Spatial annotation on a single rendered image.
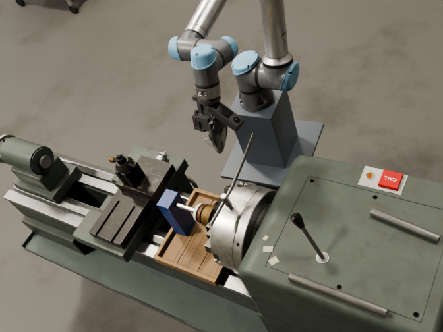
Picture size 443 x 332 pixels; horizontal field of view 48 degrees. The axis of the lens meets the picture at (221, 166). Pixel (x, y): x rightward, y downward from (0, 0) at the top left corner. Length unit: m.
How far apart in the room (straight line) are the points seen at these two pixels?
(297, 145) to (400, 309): 1.17
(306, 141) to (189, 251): 0.79
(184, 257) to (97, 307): 1.26
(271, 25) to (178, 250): 0.96
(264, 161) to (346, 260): 0.97
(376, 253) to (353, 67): 2.47
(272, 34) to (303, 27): 2.40
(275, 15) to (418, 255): 0.93
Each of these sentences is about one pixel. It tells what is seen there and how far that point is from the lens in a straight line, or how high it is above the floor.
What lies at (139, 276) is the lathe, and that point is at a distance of 2.52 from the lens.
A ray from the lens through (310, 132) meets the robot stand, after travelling 2.45.
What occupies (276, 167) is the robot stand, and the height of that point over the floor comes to 0.75.
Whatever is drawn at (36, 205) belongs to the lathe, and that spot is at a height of 0.86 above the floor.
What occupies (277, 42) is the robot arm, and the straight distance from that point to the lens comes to 1.89.
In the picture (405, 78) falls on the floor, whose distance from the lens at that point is 3.71.
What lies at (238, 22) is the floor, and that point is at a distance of 4.51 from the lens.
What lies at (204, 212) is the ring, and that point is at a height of 1.12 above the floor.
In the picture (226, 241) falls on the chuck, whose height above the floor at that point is 1.19.
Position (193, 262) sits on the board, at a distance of 2.03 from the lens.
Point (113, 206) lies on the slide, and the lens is 2.23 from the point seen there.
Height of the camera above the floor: 2.60
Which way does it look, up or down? 50 degrees down
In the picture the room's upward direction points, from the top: 25 degrees counter-clockwise
